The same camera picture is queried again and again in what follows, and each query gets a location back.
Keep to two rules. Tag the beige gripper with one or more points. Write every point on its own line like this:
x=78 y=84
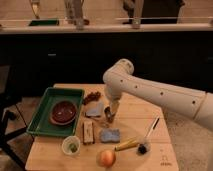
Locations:
x=114 y=107

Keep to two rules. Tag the bunch of red grapes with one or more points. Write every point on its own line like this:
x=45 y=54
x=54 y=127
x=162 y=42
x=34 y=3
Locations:
x=93 y=96

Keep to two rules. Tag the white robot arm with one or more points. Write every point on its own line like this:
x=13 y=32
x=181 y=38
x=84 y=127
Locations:
x=194 y=104

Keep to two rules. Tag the small metal cup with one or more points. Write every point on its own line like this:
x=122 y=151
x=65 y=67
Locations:
x=109 y=115

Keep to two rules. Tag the small green object in cup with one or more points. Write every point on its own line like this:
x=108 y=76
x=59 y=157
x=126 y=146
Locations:
x=73 y=148

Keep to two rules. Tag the grey cloth piece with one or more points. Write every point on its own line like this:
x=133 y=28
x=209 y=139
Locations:
x=95 y=109

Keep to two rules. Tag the wooden spoon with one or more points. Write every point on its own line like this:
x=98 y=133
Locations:
x=100 y=122

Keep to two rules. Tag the blue sponge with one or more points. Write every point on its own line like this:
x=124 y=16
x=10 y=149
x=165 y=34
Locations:
x=110 y=136

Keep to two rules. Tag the wooden block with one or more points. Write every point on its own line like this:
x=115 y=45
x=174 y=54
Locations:
x=88 y=132

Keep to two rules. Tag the white black marker pen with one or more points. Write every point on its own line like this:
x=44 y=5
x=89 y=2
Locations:
x=152 y=127

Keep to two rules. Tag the dark red bowl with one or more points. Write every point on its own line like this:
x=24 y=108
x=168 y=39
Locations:
x=63 y=113

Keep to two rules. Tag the red yellow apple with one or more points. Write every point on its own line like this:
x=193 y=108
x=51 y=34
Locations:
x=106 y=158

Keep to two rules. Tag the green plastic tray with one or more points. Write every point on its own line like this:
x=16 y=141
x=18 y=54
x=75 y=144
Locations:
x=41 y=125

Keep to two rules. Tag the black chair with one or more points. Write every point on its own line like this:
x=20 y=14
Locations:
x=7 y=99

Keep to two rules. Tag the yellow handled brush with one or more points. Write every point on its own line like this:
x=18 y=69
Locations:
x=142 y=146

